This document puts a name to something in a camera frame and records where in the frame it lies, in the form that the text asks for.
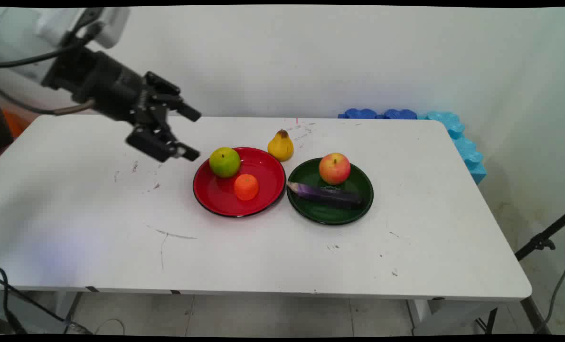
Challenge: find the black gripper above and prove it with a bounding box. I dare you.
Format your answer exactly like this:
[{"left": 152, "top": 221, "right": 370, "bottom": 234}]
[{"left": 76, "top": 51, "right": 202, "bottom": 163}]

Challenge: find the purple eggplant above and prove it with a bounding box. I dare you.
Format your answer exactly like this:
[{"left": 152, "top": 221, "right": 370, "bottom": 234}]
[{"left": 286, "top": 181, "right": 365, "bottom": 209}]

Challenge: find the green apple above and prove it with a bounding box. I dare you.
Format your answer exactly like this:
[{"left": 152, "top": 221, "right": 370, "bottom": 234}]
[{"left": 209, "top": 147, "right": 241, "bottom": 179}]

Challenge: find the red round plate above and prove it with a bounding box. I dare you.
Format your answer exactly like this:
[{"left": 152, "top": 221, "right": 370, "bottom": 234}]
[{"left": 192, "top": 147, "right": 287, "bottom": 218}]

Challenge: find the small orange fruit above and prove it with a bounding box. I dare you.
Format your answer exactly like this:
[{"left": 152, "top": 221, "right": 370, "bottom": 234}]
[{"left": 234, "top": 173, "right": 260, "bottom": 201}]

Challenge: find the yellow pear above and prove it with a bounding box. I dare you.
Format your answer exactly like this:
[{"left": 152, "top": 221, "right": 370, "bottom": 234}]
[{"left": 267, "top": 129, "right": 294, "bottom": 162}]

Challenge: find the orange object behind table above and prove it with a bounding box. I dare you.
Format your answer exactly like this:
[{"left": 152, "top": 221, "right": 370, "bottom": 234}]
[{"left": 0, "top": 109, "right": 32, "bottom": 139}]

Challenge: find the dark brown object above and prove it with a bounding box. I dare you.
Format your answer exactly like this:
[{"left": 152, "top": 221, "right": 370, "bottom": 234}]
[{"left": 0, "top": 91, "right": 15, "bottom": 152}]

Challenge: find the red yellow apple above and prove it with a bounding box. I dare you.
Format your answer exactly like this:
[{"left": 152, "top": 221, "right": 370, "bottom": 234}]
[{"left": 318, "top": 152, "right": 351, "bottom": 186}]

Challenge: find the dark green round plate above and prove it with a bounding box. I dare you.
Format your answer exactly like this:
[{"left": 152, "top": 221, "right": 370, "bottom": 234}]
[{"left": 286, "top": 157, "right": 374, "bottom": 226}]

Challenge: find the dark blue foam mat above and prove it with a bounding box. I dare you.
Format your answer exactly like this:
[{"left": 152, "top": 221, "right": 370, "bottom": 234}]
[
  {"left": 338, "top": 108, "right": 378, "bottom": 120},
  {"left": 381, "top": 109, "right": 418, "bottom": 120}
]

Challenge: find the white table leg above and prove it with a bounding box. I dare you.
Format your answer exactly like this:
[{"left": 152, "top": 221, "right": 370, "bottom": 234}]
[{"left": 52, "top": 291, "right": 83, "bottom": 334}]

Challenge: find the light blue foam mat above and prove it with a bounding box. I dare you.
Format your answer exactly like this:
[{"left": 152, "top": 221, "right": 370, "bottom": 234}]
[{"left": 417, "top": 111, "right": 488, "bottom": 185}]

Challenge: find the black tripod stand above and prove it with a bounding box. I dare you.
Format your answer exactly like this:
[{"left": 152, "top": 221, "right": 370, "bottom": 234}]
[{"left": 514, "top": 209, "right": 565, "bottom": 334}]

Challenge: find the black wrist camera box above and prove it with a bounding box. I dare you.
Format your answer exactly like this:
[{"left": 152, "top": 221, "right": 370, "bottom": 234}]
[{"left": 42, "top": 47, "right": 98, "bottom": 103}]

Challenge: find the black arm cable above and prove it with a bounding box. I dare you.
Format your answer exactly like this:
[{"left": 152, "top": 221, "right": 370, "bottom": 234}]
[{"left": 0, "top": 21, "right": 104, "bottom": 68}]

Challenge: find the black floor cable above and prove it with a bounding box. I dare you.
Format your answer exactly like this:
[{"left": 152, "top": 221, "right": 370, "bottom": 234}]
[{"left": 0, "top": 266, "right": 94, "bottom": 335}]

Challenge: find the white table leg frame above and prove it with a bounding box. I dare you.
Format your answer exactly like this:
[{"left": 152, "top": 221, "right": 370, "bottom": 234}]
[{"left": 405, "top": 298, "right": 500, "bottom": 336}]

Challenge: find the grey hanging cable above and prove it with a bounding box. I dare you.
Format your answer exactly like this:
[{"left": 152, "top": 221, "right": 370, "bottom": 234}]
[{"left": 533, "top": 230, "right": 565, "bottom": 334}]

